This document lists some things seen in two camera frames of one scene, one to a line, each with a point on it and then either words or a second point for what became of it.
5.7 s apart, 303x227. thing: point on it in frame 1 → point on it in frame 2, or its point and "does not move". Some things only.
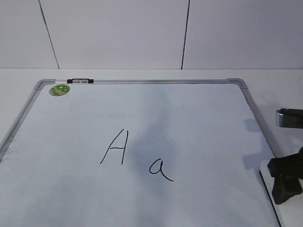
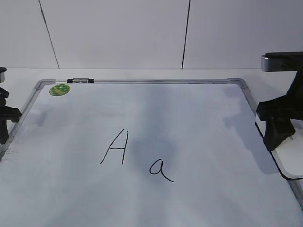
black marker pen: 80,81 does not move
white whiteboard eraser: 268,178 → 289,154
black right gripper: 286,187 → 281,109
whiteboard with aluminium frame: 136,152 does not move
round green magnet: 59,90 does not move
